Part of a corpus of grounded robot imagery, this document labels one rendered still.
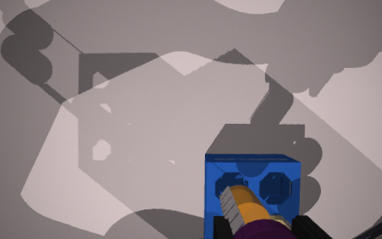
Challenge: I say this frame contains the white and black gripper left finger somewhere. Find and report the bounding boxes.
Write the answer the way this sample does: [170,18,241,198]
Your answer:
[213,216,234,239]

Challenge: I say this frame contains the blue tube rack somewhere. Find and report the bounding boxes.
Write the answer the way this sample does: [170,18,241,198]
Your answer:
[204,153,301,239]

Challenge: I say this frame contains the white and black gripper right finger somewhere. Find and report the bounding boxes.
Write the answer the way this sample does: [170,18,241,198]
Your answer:
[291,215,333,239]

